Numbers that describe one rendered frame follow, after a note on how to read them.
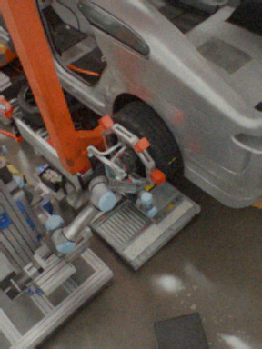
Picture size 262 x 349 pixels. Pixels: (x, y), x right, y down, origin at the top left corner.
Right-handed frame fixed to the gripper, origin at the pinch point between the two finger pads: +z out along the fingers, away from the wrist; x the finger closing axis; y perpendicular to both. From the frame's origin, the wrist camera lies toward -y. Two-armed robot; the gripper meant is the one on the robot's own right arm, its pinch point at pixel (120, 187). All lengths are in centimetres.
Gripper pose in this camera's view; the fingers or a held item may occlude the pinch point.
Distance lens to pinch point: 311.8
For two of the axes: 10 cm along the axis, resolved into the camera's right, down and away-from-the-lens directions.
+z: -6.7, -5.3, 5.2
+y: -1.2, -6.1, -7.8
